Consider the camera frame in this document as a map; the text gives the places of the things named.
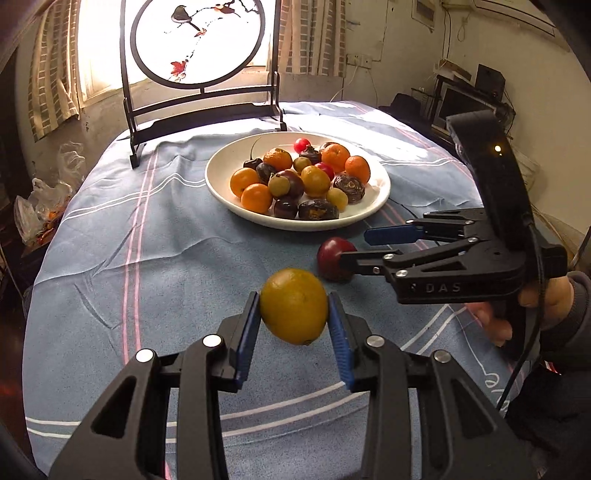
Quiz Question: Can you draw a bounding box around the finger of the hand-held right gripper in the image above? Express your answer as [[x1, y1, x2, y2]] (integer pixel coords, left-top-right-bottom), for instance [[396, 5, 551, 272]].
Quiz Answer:
[[339, 239, 486, 278], [363, 207, 491, 246]]

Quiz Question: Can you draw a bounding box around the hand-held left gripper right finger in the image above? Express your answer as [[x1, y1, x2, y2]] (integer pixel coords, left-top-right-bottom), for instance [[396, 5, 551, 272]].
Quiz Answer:
[[328, 291, 539, 480]]

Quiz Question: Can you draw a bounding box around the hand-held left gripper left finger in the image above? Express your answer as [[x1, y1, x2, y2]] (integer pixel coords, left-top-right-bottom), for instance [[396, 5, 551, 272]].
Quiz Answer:
[[48, 291, 261, 480]]

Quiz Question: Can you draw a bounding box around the white round plate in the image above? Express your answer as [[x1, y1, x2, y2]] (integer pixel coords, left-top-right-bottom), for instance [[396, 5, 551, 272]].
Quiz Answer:
[[205, 131, 392, 230]]

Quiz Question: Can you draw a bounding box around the large yellow-green citrus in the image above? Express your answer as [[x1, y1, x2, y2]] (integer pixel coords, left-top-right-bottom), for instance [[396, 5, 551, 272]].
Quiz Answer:
[[260, 268, 329, 346]]

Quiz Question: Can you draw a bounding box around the small orange mandarin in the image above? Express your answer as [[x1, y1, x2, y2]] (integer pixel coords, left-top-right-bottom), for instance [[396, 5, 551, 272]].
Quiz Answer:
[[300, 165, 331, 196]]

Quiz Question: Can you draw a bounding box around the large orange mandarin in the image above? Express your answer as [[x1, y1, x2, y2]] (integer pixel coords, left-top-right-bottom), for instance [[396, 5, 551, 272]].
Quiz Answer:
[[322, 143, 351, 173]]

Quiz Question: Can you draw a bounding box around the dark cherry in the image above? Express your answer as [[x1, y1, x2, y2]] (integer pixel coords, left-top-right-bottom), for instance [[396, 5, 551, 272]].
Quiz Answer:
[[243, 136, 265, 171], [273, 195, 300, 220]]

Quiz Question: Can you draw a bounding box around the person's right forearm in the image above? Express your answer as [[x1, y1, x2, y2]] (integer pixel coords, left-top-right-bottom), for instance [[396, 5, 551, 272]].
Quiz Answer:
[[505, 270, 591, 446]]

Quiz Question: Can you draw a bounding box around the person's right hand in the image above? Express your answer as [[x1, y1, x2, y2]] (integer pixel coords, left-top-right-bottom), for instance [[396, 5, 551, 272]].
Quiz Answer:
[[465, 277, 576, 348]]

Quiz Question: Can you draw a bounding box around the dark red plum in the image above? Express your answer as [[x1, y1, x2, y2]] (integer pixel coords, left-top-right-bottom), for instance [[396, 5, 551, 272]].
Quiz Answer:
[[272, 169, 305, 200]]

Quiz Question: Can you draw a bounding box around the blue striped tablecloth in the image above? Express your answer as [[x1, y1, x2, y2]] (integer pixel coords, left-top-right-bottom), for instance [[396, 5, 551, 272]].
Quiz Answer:
[[21, 100, 527, 480]]

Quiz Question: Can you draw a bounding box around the black hat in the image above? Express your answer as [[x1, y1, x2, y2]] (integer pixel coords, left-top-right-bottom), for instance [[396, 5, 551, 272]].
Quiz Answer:
[[390, 93, 423, 116]]

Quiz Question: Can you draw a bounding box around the black metal rack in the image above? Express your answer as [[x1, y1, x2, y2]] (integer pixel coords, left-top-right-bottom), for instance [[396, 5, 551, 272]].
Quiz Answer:
[[392, 74, 515, 153]]

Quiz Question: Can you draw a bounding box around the computer monitor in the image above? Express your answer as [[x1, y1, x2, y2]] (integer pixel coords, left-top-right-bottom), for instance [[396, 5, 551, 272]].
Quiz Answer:
[[436, 85, 497, 125]]

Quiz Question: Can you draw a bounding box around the black speaker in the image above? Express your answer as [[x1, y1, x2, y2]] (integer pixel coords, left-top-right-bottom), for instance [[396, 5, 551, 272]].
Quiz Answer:
[[475, 64, 506, 95]]

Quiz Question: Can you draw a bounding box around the checked beige curtain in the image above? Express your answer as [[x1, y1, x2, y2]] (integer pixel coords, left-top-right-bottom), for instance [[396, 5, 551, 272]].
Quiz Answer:
[[277, 0, 349, 79], [28, 0, 86, 141]]

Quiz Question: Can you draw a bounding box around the clear plastic bag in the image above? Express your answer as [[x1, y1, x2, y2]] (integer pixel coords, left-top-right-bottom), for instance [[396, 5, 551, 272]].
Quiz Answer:
[[58, 141, 87, 185], [14, 178, 75, 245]]

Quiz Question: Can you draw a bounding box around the white air conditioner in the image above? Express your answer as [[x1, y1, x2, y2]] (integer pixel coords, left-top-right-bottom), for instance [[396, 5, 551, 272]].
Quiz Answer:
[[475, 0, 557, 35]]

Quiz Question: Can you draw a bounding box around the round bird painting screen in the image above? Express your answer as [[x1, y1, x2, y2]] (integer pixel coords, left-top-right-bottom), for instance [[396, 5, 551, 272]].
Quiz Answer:
[[119, 0, 288, 169]]

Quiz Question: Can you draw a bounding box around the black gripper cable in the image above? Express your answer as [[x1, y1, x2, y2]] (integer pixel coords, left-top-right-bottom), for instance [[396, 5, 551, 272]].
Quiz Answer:
[[496, 212, 552, 411]]

